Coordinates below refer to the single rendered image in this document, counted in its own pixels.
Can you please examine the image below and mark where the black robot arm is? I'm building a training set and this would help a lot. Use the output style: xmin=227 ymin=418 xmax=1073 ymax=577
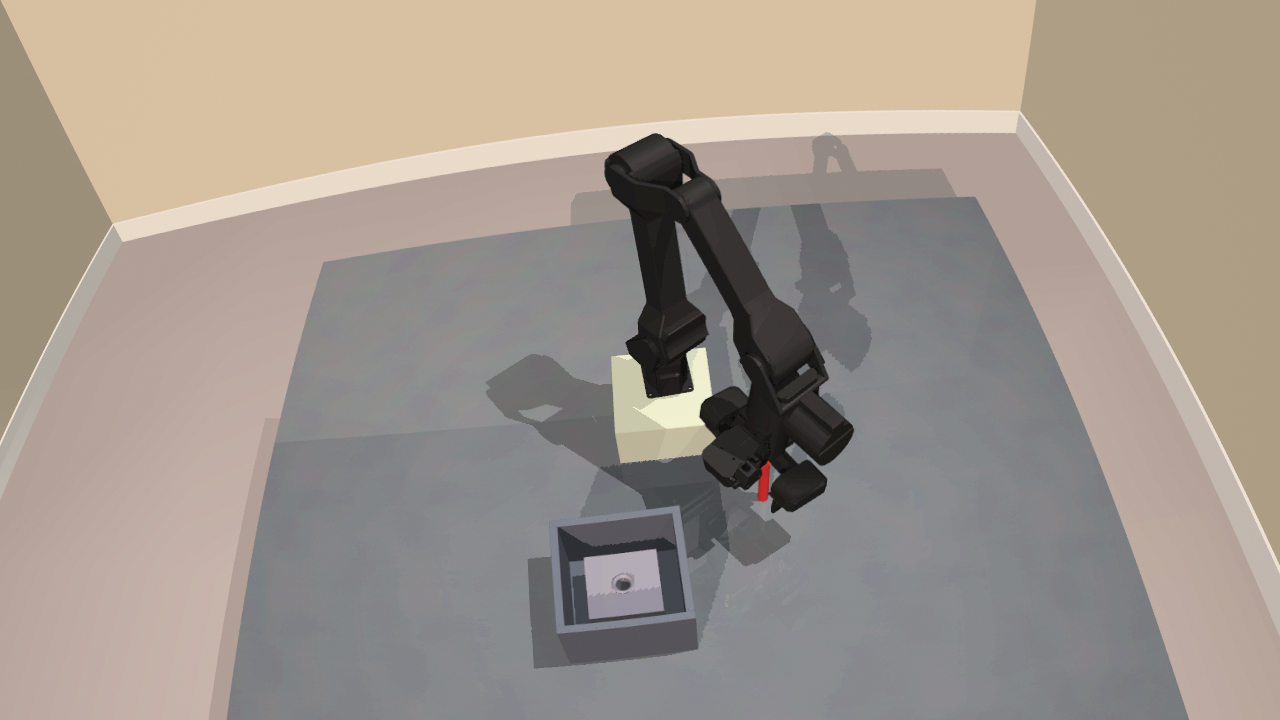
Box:
xmin=604 ymin=133 xmax=855 ymax=489

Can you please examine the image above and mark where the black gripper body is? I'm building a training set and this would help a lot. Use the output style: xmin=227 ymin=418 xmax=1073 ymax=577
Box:
xmin=699 ymin=386 xmax=827 ymax=512

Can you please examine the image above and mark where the red peg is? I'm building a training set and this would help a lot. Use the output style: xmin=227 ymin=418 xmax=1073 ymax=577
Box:
xmin=758 ymin=461 xmax=771 ymax=502

